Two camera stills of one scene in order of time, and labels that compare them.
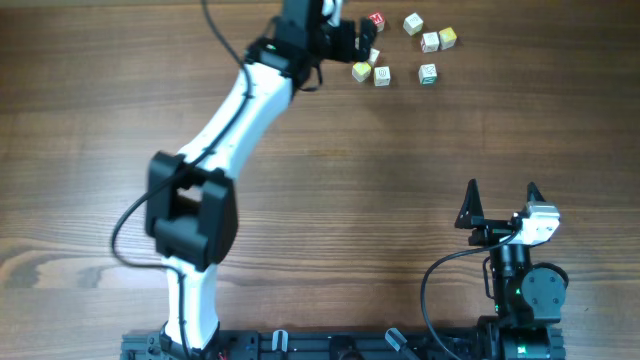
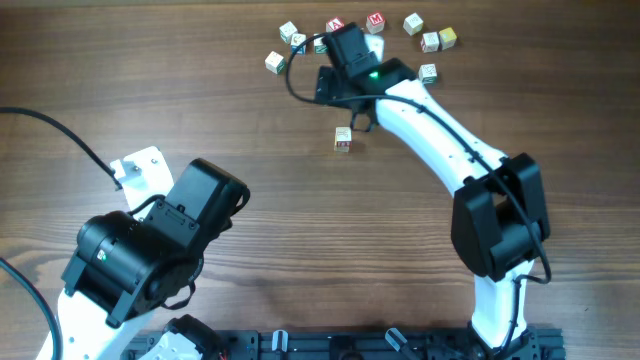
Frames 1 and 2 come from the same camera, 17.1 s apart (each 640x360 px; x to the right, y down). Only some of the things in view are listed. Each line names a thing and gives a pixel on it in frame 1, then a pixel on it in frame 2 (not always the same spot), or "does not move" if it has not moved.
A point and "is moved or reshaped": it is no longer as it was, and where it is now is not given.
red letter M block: x=378 y=20 does not move
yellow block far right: x=447 y=38 does not move
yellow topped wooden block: x=361 y=70 is moved or reshaped
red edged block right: x=429 y=42 does not move
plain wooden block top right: x=413 y=24 does not move
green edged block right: x=427 y=74 does not move
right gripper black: x=471 y=216 -> x=324 y=86
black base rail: x=341 y=345 does not move
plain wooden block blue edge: x=373 y=56 is moved or reshaped
